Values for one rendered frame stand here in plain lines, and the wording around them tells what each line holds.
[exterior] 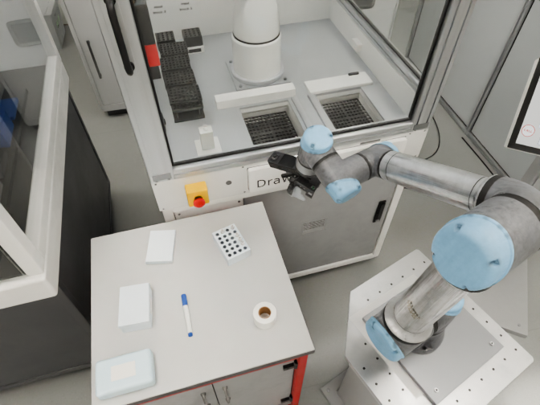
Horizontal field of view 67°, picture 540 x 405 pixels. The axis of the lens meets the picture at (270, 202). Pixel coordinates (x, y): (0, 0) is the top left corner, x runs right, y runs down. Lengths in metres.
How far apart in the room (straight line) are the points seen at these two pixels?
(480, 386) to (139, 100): 1.21
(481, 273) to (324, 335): 1.45
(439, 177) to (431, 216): 1.71
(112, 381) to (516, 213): 1.02
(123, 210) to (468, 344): 1.99
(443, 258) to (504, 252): 0.09
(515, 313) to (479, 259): 1.70
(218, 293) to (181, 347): 0.20
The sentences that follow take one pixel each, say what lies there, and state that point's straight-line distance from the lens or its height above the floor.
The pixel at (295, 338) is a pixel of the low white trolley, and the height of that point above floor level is 0.76.
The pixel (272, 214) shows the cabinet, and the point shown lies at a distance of 1.67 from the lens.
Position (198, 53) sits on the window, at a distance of 1.15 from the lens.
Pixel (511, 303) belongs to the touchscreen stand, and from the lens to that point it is 2.43.
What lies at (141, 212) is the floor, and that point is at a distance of 2.59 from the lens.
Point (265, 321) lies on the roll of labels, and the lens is 1.24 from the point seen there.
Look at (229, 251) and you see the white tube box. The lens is 1.36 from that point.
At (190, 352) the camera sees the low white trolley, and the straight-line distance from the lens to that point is 1.27.
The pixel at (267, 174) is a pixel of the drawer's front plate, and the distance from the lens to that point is 1.44.
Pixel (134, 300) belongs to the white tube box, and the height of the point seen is 0.81.
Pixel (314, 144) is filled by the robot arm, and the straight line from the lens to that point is 0.98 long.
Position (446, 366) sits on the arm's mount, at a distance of 1.32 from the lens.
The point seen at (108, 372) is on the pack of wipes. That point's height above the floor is 0.80.
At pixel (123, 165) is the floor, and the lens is 2.91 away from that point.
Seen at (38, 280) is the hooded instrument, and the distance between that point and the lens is 1.35.
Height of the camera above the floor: 1.93
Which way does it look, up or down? 50 degrees down
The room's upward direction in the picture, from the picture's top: straight up
